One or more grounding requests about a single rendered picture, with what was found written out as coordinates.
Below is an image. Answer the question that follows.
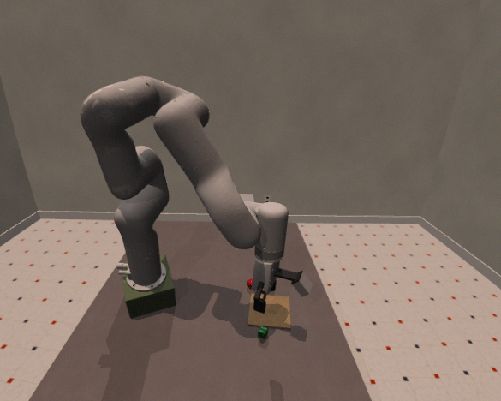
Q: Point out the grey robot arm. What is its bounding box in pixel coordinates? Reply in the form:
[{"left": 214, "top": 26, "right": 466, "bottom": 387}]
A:
[{"left": 80, "top": 76, "right": 289, "bottom": 292}]

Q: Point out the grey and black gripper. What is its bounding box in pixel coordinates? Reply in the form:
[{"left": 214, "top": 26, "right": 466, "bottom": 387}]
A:
[{"left": 252, "top": 252, "right": 283, "bottom": 314}]

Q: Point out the orange flat mat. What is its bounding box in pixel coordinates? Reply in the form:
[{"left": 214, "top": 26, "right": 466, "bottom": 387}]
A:
[{"left": 248, "top": 293, "right": 291, "bottom": 329}]

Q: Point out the green die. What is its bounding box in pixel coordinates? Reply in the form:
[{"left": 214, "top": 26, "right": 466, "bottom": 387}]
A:
[{"left": 258, "top": 326, "right": 268, "bottom": 339}]

